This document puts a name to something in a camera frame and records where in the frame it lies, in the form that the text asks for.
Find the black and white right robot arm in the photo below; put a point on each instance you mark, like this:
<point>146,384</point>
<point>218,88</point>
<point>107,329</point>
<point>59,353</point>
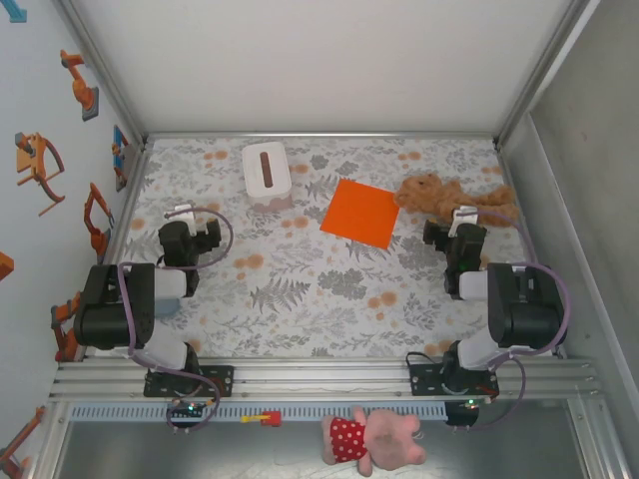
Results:
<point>529,319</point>

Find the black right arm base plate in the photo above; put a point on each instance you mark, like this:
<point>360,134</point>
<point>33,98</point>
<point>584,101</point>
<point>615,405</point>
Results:
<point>422,381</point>

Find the blue-grey sponge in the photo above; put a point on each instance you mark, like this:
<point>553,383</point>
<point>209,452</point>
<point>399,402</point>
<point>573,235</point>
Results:
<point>169,308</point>

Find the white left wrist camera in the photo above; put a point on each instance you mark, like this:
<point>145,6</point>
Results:
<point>186,214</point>

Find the aluminium frame post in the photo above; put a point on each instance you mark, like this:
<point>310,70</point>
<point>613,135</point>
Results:
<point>546,65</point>
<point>101,65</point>

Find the floral patterned table mat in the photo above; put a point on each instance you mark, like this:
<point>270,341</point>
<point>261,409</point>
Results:
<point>299,324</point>

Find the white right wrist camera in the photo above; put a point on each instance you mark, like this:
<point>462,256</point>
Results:
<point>458,224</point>

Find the pink pig plush red dress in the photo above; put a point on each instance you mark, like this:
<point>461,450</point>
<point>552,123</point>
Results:
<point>384,439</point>

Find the orange claw gripper sticker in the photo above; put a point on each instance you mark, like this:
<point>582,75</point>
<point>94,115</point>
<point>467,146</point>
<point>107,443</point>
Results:
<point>30,159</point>

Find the blue wall sticker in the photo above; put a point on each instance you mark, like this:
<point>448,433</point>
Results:
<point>17,12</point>

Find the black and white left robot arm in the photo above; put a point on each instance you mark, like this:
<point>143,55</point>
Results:
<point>115,324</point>

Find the blue and orange sticker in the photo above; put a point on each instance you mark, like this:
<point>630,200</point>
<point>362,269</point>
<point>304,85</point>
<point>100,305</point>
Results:
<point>120,149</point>

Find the white tissue box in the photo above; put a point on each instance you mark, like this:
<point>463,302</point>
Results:
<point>252,169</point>

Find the orange cube sticker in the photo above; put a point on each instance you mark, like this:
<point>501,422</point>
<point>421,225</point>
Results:
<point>5,267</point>

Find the red and yellow clip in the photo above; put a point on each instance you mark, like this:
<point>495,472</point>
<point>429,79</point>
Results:
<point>272,419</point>

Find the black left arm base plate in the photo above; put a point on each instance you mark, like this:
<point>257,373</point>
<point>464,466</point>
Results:
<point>224,381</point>

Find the thin aluminium frame rail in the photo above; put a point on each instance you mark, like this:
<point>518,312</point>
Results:
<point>319,135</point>

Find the aluminium rail beam with grooves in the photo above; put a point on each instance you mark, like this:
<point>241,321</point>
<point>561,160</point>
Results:
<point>324,384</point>

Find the small circuit board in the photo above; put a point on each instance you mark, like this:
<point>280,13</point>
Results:
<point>189,410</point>
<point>471,403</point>

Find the brown teddy bear plush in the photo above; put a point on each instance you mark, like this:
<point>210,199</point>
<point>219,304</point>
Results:
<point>439,194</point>

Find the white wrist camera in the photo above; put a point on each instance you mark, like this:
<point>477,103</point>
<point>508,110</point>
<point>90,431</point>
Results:
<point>186,214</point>
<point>458,224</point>

